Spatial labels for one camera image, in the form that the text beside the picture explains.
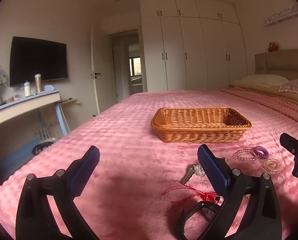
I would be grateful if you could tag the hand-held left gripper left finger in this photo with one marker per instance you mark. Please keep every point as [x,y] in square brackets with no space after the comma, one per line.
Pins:
[85,172]

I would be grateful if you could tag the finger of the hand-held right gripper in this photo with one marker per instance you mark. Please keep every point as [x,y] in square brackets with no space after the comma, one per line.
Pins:
[293,142]

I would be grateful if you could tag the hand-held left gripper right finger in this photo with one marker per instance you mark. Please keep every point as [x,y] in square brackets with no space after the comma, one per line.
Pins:
[211,170]

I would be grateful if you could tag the brown wicker basket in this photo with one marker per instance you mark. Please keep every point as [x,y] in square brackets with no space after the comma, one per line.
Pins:
[201,133]

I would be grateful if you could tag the dark round object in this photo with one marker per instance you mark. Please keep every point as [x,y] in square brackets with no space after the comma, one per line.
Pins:
[42,147]

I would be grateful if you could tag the pink plush blanket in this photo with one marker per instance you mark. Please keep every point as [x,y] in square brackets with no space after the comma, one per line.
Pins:
[128,142]

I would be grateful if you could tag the beige quilt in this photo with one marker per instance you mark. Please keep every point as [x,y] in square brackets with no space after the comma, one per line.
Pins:
[259,90]

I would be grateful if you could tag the white floral pillow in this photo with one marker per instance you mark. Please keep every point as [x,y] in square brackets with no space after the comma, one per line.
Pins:
[261,80]

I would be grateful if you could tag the beige bed headboard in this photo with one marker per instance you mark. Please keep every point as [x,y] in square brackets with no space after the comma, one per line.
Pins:
[281,62]

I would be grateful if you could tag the red plush toy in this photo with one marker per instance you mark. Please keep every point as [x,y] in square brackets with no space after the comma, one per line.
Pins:
[273,47]

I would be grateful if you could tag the blue and white desk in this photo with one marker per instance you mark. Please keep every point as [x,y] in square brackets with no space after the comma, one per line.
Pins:
[18,107]

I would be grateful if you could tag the white door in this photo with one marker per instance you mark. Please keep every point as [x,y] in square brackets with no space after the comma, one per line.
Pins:
[95,80]

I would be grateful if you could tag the gold and white thermos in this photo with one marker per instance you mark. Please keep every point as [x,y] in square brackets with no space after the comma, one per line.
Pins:
[38,83]

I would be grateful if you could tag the small white bottle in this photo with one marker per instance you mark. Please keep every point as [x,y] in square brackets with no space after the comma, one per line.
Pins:
[27,90]

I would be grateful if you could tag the far room window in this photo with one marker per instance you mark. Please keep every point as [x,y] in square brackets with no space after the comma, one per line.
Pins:
[135,66]

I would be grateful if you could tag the white wardrobe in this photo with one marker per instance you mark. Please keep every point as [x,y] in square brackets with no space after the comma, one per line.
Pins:
[189,50]

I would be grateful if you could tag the small beige wall shelf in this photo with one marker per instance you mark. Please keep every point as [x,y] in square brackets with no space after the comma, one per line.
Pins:
[72,101]

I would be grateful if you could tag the white carved wall shelf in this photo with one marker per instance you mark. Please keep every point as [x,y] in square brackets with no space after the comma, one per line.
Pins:
[284,17]

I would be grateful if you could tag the black wall television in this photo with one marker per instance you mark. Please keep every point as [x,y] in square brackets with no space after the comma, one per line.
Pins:
[38,60]

